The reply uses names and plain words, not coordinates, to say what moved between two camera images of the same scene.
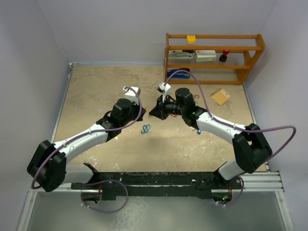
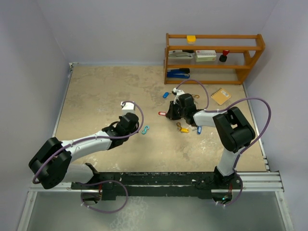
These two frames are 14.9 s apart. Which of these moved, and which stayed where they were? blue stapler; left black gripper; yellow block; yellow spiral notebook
Moved: left black gripper
Stayed: blue stapler; yellow block; yellow spiral notebook
